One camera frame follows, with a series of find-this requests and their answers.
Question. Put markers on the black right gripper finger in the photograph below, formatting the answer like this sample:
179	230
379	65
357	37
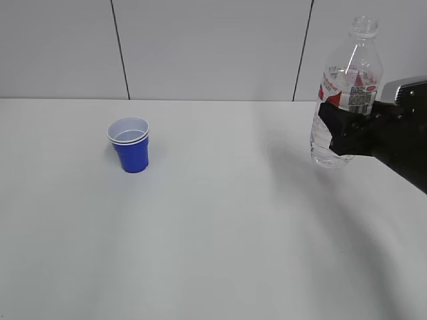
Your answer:
339	124

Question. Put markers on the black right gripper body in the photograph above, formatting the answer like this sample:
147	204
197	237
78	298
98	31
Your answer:
391	131

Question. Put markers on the clear Wahaha water bottle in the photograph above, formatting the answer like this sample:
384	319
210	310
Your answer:
350	82

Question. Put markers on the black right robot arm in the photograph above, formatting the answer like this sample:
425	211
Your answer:
411	169

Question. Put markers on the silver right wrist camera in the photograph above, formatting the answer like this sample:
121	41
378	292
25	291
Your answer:
409	91

